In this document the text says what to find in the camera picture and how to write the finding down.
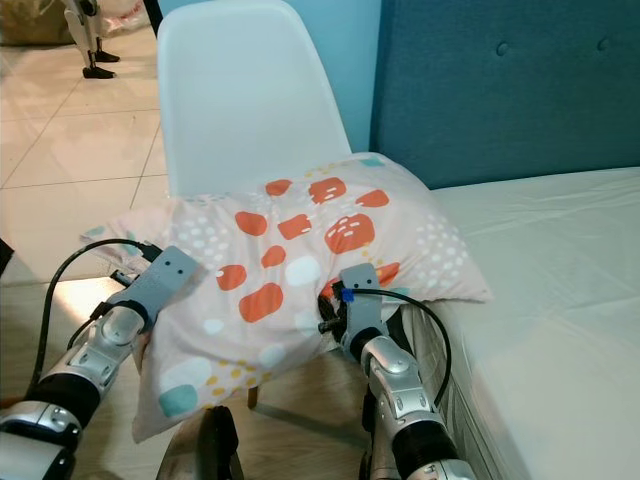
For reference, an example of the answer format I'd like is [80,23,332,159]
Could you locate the pink pillow with orange spots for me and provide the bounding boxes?
[82,152,494,443]

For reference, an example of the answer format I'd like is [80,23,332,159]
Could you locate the white plastic chair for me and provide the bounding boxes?
[156,0,346,411]

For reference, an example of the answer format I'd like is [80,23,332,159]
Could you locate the dark right robot leg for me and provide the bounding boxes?
[360,395,391,480]

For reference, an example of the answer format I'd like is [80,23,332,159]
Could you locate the bed with beige sheet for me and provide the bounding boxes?
[400,165,640,480]

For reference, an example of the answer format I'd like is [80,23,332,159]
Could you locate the pink plastic bag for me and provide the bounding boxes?
[95,0,151,36]

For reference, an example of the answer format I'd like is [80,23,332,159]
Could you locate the black table leg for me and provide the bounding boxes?
[140,0,164,31]

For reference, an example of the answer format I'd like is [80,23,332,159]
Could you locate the brown bag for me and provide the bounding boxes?
[0,0,66,46]

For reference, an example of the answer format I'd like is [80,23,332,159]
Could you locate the blue padded headboard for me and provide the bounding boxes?
[370,0,640,191]

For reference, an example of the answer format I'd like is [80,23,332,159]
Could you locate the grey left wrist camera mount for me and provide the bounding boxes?
[125,245,204,319]

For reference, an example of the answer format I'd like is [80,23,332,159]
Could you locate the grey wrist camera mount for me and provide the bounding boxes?
[125,245,204,319]
[338,264,383,336]

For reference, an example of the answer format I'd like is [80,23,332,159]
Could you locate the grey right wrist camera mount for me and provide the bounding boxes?
[338,264,383,336]

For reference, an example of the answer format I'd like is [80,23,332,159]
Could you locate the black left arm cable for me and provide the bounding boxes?
[37,238,161,376]

